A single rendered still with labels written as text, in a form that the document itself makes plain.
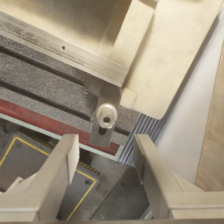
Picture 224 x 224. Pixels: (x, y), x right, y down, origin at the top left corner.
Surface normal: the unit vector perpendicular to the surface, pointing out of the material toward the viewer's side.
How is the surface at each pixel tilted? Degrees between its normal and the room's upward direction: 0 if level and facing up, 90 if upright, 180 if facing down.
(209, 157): 76
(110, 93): 0
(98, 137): 0
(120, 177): 0
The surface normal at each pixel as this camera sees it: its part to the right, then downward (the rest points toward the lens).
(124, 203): 0.03, 0.25
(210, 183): -0.96, 0.03
